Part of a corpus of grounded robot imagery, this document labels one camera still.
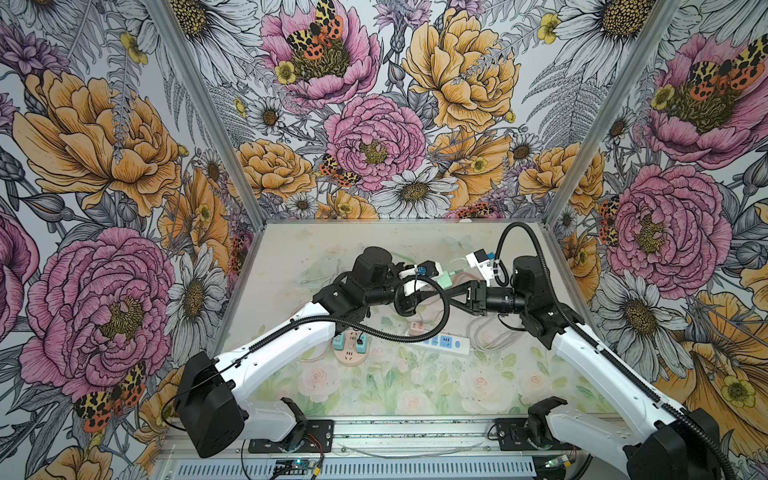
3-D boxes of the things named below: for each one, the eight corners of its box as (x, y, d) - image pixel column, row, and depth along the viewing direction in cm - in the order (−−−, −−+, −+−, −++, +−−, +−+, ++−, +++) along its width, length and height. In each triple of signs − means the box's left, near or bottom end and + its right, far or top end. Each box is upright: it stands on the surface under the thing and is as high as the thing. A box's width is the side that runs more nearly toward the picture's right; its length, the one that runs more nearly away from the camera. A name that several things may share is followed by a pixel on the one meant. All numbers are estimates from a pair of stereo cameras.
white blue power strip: (409, 354, 90) (410, 349, 87) (409, 338, 93) (409, 333, 91) (469, 354, 90) (471, 349, 87) (466, 338, 93) (468, 333, 91)
